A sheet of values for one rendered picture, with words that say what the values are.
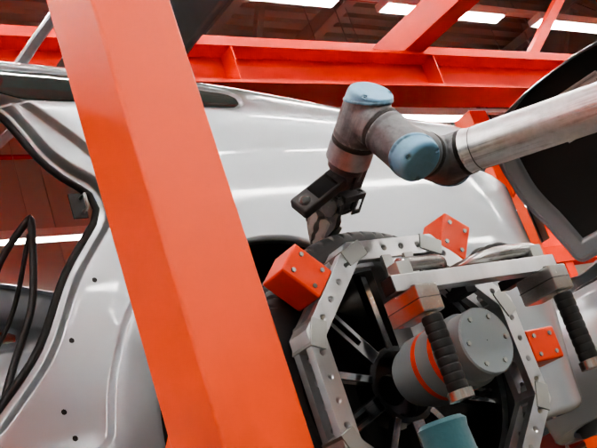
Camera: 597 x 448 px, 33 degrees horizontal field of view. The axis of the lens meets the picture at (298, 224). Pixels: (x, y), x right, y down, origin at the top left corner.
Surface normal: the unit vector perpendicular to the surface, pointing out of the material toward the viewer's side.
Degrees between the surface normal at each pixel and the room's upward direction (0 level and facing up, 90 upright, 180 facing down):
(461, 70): 90
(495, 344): 90
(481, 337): 90
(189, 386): 90
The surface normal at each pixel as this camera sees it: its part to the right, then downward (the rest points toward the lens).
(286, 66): 0.52, -0.43
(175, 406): -0.80, 0.07
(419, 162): 0.52, 0.57
